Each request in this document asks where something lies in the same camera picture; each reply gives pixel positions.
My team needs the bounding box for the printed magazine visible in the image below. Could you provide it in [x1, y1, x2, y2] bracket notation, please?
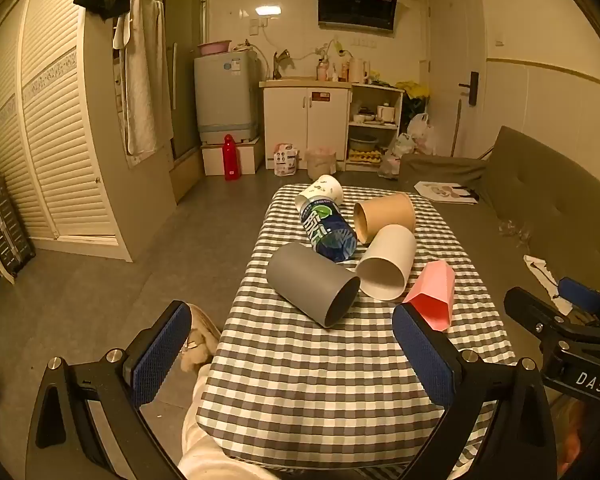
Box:
[414, 181, 480, 206]

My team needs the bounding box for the grey cup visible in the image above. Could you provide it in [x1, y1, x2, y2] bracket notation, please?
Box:
[266, 242, 362, 330]

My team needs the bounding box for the black door lock handle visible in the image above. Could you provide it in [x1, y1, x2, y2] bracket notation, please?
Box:
[458, 71, 480, 107]

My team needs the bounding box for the white plastic bag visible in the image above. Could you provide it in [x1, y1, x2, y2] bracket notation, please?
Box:
[405, 112, 436, 156]

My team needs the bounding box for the broom stick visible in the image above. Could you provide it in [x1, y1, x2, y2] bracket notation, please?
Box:
[450, 99, 463, 157]

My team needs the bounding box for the grey white checkered tablecloth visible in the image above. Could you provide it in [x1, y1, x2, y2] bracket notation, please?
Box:
[196, 184, 516, 473]

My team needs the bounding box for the blue green labelled can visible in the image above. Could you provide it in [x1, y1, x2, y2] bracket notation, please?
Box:
[298, 197, 358, 263]

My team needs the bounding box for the dark ribbed suitcase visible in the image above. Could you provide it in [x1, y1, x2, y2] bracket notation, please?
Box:
[0, 172, 37, 281]

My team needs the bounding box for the pink lined trash bin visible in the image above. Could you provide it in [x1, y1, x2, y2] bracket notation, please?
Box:
[305, 146, 337, 182]

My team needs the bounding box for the white hanging towel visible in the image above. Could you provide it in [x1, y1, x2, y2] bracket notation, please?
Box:
[124, 0, 173, 158]

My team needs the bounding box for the white louvred wardrobe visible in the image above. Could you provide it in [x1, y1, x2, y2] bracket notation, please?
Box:
[0, 0, 178, 263]

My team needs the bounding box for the white washing machine base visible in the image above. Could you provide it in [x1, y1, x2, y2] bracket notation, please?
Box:
[201, 136, 265, 177]

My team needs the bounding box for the pink plastic basin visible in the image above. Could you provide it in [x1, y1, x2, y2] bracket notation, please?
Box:
[197, 39, 232, 57]

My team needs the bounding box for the white sink cabinet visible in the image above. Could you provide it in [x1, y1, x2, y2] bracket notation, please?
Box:
[259, 77, 353, 171]

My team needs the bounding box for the person's leg in white pants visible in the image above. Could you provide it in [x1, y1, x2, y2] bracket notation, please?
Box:
[177, 362, 301, 480]

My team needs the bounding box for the crumpled clear plastic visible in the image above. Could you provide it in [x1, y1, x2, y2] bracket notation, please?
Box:
[497, 220, 531, 246]

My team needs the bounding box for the glass bathroom door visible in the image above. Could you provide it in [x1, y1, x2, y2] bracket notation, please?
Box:
[162, 0, 211, 156]

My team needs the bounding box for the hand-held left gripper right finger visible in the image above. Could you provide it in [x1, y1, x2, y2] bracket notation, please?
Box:
[391, 302, 561, 480]

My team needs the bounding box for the white electric kettle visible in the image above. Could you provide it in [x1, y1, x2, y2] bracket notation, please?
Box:
[348, 57, 371, 84]

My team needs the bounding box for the grey green sofa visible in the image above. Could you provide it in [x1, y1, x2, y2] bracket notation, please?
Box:
[400, 126, 600, 361]

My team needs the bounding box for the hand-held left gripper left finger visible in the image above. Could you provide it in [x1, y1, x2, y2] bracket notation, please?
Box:
[26, 300, 193, 480]

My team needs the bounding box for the pink angular cup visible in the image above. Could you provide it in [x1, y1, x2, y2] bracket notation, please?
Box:
[402, 260, 456, 333]

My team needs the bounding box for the white entrance door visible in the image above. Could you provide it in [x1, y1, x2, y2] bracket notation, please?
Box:
[426, 0, 488, 158]

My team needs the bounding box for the white printed paper cup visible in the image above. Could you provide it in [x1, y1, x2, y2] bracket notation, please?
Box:
[294, 175, 344, 211]

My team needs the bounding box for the white open kitchen shelf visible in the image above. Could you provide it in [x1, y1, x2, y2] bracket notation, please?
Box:
[346, 82, 406, 166]

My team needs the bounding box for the person's right hand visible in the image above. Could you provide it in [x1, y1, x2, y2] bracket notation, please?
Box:
[550, 396, 600, 480]

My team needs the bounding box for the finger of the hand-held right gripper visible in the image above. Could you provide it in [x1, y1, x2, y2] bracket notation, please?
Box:
[557, 276, 600, 322]
[504, 287, 573, 343]

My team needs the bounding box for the clear plastic bag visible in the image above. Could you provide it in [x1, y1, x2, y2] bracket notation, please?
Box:
[377, 132, 416, 178]

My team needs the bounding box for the blue grey washing machine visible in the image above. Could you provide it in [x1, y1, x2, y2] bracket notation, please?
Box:
[194, 51, 261, 145]

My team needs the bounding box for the brown paper cup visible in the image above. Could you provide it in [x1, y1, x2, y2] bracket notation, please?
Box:
[353, 192, 417, 246]

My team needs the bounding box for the red bottle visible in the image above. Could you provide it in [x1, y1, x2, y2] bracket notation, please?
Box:
[223, 134, 241, 181]

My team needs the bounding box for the beige plush slipper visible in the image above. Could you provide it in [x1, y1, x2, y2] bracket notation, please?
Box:
[180, 304, 223, 373]

